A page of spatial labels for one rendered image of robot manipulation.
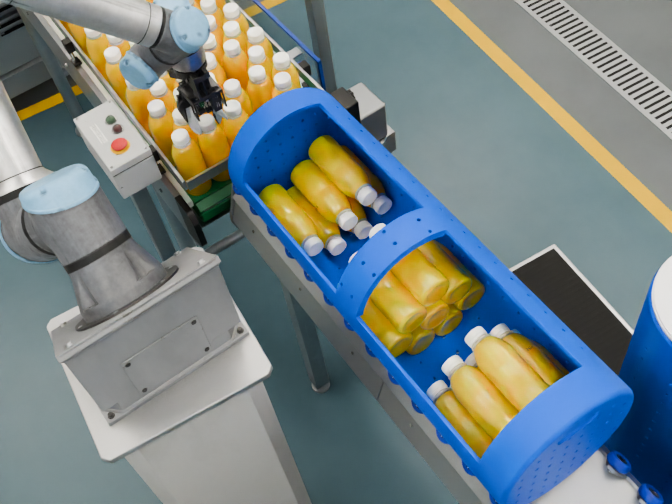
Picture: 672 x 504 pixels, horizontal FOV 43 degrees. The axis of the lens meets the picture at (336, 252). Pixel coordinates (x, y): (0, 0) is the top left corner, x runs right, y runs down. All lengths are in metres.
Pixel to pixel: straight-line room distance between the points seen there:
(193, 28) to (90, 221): 0.40
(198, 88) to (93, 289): 0.62
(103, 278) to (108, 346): 0.10
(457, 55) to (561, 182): 0.76
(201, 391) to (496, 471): 0.51
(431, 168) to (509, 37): 0.76
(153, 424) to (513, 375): 0.60
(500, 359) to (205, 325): 0.49
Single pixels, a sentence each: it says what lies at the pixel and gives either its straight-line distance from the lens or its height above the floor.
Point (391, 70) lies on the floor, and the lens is 3.58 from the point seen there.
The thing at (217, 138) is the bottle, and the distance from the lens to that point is 1.99.
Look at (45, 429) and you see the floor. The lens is 2.95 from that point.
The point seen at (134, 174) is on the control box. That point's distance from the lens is 1.96.
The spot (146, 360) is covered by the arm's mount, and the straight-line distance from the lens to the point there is 1.44.
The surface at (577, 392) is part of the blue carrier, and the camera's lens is 1.38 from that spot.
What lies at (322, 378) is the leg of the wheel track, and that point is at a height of 0.08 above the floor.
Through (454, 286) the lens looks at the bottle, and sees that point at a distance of 1.58.
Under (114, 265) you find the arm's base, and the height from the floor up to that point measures 1.40.
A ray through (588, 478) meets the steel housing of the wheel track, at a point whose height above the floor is 0.93.
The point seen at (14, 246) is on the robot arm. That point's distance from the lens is 1.55.
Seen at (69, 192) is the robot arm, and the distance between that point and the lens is 1.38.
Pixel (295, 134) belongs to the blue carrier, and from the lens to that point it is 1.86.
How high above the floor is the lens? 2.46
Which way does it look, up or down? 55 degrees down
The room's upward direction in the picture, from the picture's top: 11 degrees counter-clockwise
